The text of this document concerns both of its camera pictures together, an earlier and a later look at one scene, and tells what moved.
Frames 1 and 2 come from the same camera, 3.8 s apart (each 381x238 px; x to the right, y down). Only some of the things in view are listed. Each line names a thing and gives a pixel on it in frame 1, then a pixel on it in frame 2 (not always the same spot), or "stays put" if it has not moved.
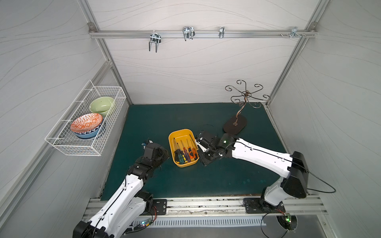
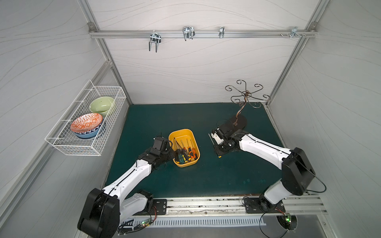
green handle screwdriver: (180, 157) stays put
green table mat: (226, 176) stays put
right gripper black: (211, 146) -> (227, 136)
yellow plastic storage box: (179, 140) stays put
